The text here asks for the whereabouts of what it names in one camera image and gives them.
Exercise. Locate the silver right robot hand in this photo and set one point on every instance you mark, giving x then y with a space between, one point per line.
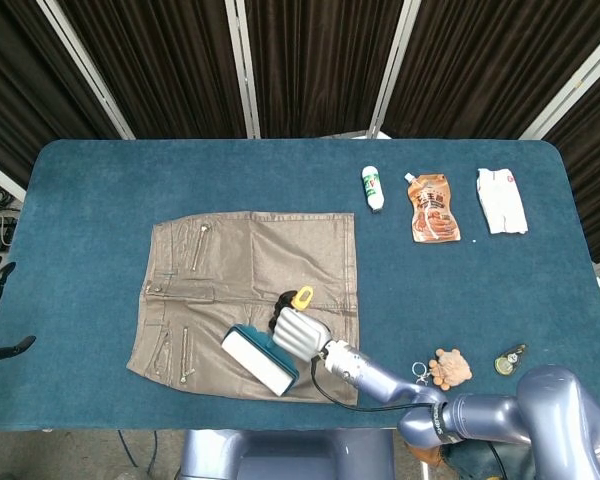
300 332

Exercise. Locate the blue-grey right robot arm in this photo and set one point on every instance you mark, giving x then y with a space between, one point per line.
380 375

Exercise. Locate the brown leather zip skirt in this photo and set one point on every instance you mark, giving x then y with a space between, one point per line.
280 260

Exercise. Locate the blue-grey robot torso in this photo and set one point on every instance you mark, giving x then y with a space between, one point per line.
280 455

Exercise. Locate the blue table cloth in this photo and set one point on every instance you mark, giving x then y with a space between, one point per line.
105 200

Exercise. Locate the white bottle green label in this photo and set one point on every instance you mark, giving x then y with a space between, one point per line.
372 187

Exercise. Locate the orange sauce spout pouch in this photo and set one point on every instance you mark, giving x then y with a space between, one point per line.
432 210

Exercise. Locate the white plastic package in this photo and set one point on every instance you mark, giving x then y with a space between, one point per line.
500 200

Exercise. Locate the dark pleated folding screen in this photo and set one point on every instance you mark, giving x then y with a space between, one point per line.
320 65

